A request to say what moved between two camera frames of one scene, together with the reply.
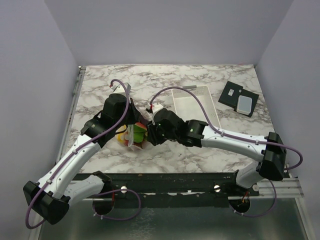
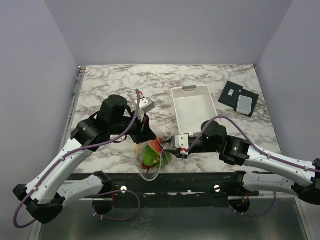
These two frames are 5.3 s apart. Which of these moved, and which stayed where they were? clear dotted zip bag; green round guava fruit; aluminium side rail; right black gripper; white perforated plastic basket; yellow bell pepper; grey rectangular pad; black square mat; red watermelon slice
Moved: yellow bell pepper; red watermelon slice; green round guava fruit; clear dotted zip bag; right black gripper
Stayed: aluminium side rail; grey rectangular pad; black square mat; white perforated plastic basket
